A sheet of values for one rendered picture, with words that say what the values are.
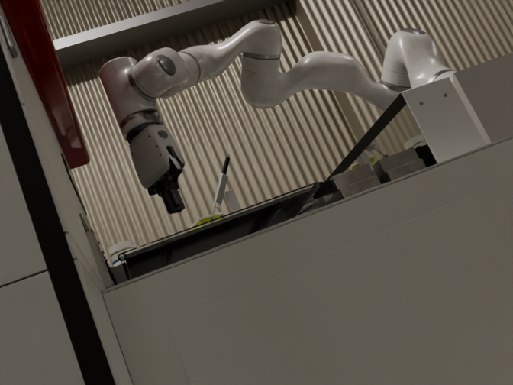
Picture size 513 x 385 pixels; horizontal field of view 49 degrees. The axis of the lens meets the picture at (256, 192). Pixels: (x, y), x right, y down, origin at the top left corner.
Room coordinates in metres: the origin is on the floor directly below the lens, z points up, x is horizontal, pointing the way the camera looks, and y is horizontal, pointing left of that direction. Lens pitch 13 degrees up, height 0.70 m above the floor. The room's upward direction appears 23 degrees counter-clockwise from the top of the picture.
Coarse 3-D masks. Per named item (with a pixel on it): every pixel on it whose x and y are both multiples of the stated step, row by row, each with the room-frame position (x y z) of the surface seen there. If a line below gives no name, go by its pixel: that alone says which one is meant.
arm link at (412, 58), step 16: (400, 32) 1.36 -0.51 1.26; (416, 32) 1.35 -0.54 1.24; (400, 48) 1.34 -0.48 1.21; (416, 48) 1.33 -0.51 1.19; (432, 48) 1.35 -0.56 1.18; (384, 64) 1.41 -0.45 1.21; (400, 64) 1.37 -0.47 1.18; (416, 64) 1.32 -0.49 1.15; (432, 64) 1.31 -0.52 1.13; (384, 80) 1.42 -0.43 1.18; (400, 80) 1.39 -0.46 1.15; (416, 80) 1.32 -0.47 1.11; (432, 80) 1.28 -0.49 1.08
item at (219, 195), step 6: (222, 174) 1.35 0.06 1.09; (222, 180) 1.35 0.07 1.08; (222, 186) 1.35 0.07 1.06; (222, 192) 1.36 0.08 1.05; (228, 192) 1.35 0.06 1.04; (216, 198) 1.34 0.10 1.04; (222, 198) 1.36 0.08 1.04; (228, 198) 1.35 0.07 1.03; (234, 198) 1.36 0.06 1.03; (228, 204) 1.37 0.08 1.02; (234, 204) 1.36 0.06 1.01; (234, 210) 1.35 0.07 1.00
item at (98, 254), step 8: (88, 232) 0.82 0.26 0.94; (96, 240) 0.82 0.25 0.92; (96, 248) 0.82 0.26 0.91; (96, 256) 0.82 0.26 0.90; (104, 256) 0.92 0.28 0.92; (104, 264) 0.82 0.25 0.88; (104, 272) 0.82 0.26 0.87; (112, 272) 1.18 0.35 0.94; (104, 280) 0.82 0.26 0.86; (112, 280) 0.91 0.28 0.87
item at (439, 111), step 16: (448, 80) 0.88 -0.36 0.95; (416, 96) 0.86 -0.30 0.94; (432, 96) 0.87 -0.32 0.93; (448, 96) 0.88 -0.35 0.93; (416, 112) 0.86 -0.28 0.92; (432, 112) 0.87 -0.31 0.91; (448, 112) 0.87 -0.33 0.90; (464, 112) 0.88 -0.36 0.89; (432, 128) 0.86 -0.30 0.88; (448, 128) 0.87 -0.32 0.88; (464, 128) 0.88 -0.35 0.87; (432, 144) 0.86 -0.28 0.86; (448, 144) 0.87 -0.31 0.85; (464, 144) 0.87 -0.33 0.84; (480, 144) 0.88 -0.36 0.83
